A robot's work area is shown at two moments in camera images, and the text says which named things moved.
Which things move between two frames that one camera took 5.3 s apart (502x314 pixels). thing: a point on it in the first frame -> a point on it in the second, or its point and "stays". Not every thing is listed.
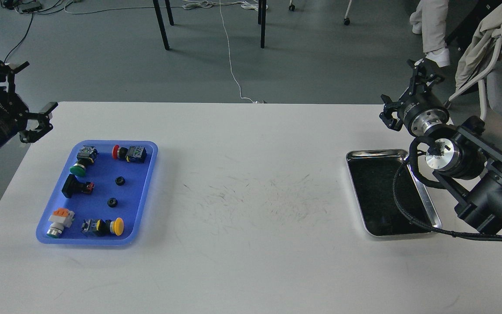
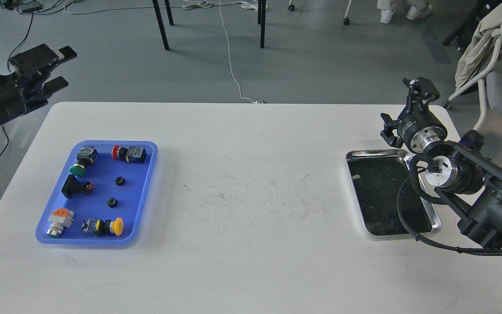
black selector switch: [72, 186] stays
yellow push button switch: [98, 227] stays
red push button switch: [136, 154] stays
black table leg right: [262, 12] stays
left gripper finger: [43, 117] -> [46, 90]
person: [429, 18] -> [418, 9]
